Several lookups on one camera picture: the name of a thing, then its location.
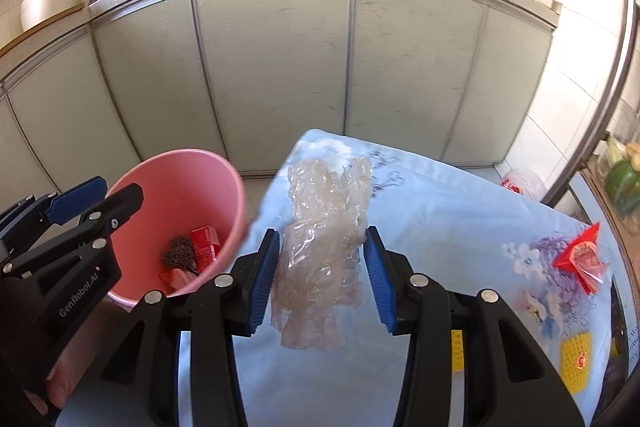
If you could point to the yellow mesh patch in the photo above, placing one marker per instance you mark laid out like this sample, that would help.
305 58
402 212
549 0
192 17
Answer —
575 362

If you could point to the clear plastic wrap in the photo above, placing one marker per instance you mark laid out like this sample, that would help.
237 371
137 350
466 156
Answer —
319 266

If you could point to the steel wool scrubber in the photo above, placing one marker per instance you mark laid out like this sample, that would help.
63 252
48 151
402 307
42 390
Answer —
180 255

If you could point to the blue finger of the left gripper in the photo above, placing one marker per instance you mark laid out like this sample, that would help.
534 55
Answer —
70 204
36 244

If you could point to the red and white wrapper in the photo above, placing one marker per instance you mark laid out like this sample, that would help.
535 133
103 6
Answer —
206 246

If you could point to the pink plastic bucket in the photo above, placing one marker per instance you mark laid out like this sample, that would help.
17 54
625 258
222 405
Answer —
183 190

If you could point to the light blue floral cloth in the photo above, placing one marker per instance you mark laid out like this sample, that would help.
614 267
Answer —
468 234

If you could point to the left hand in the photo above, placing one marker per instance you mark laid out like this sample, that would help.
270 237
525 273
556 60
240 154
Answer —
77 356

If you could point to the red snack packet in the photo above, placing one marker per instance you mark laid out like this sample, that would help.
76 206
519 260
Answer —
580 258

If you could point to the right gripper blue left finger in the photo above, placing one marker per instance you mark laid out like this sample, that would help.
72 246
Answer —
261 278

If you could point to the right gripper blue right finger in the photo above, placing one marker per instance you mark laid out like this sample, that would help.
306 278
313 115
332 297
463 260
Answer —
383 279

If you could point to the red white plastic bag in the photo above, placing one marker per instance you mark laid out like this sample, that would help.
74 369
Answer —
524 182

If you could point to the clear bag of vegetables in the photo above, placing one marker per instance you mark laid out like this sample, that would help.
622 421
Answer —
618 169

